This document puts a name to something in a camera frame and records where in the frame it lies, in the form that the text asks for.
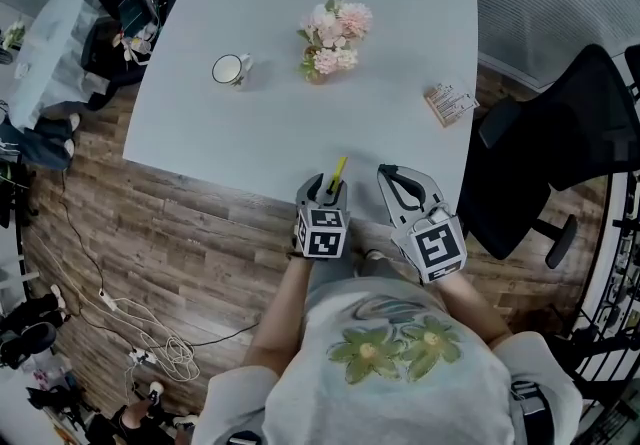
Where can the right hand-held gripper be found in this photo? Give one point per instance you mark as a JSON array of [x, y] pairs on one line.
[[437, 245]]

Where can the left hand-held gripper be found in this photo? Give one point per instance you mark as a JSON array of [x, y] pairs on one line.
[[320, 238]]

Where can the yellow utility knife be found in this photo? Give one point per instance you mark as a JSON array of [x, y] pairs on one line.
[[340, 168]]

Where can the person's left forearm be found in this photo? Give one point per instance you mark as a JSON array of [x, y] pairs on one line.
[[280, 313]]

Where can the person's right forearm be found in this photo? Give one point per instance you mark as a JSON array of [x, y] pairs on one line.
[[472, 308]]

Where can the person's shoe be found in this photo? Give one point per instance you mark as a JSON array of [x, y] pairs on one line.
[[376, 255]]

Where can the pink flower bouquet in pot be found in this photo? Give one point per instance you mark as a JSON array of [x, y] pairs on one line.
[[332, 40]]

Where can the black mesh office chair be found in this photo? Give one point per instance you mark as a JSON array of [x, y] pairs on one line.
[[560, 143]]

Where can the white enamel mug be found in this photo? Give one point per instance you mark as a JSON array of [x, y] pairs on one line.
[[227, 70]]

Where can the person's grey flower-print shirt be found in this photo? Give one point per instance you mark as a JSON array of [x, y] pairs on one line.
[[400, 398]]

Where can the black metal rack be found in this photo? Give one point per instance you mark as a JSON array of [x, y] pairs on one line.
[[607, 283]]

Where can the white power strip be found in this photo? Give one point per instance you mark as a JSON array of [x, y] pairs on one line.
[[107, 300]]

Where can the dark green box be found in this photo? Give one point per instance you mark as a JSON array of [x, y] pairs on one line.
[[134, 13]]

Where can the black bag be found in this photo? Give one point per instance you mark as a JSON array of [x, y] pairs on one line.
[[102, 48]]

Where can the white flower bunch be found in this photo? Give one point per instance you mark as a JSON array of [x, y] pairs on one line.
[[13, 34]]

